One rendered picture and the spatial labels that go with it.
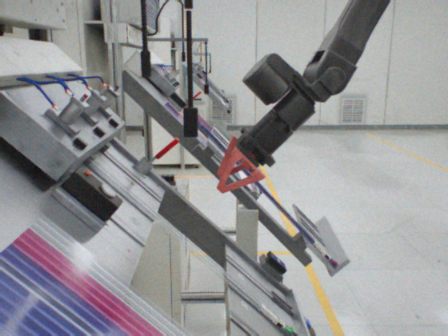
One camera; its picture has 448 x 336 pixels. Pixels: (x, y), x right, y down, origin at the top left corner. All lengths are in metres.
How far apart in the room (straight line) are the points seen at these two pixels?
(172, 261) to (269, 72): 1.29
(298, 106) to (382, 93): 8.19
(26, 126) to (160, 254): 1.32
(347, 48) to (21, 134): 0.50
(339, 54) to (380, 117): 8.21
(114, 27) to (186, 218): 0.91
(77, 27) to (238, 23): 6.72
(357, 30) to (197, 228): 0.53
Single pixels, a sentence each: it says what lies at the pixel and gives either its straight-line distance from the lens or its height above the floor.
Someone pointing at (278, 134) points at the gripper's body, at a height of 1.13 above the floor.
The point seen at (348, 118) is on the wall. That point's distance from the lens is 8.79.
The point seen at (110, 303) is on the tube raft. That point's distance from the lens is 0.53.
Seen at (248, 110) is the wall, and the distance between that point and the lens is 8.44.
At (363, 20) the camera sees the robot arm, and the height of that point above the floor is 1.31.
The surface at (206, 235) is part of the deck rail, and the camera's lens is 1.03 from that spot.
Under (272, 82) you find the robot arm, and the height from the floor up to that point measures 1.22.
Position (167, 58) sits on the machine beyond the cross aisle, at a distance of 5.30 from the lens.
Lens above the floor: 1.25
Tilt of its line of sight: 13 degrees down
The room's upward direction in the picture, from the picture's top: straight up
